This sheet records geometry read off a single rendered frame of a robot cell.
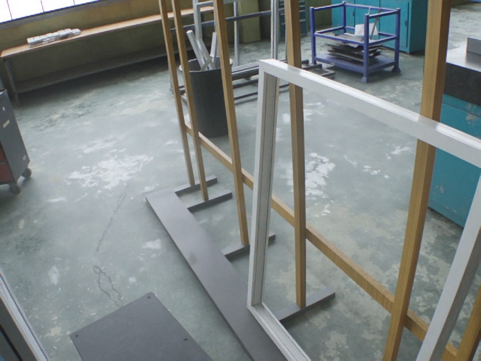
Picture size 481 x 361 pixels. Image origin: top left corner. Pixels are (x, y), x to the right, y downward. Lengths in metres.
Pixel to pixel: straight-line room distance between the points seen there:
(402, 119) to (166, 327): 1.01
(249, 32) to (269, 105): 7.19
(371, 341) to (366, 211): 1.24
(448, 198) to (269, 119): 1.73
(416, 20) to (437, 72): 6.54
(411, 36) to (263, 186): 5.98
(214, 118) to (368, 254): 2.39
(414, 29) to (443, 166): 4.82
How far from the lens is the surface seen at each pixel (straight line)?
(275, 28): 6.56
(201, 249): 3.03
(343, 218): 3.33
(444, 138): 1.20
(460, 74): 2.88
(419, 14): 7.82
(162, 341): 1.47
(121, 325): 1.56
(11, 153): 4.49
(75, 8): 8.24
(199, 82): 4.49
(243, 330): 2.47
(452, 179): 3.20
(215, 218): 3.41
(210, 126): 4.68
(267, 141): 1.99
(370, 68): 6.34
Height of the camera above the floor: 1.96
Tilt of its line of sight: 30 degrees down
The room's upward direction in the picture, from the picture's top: 7 degrees counter-clockwise
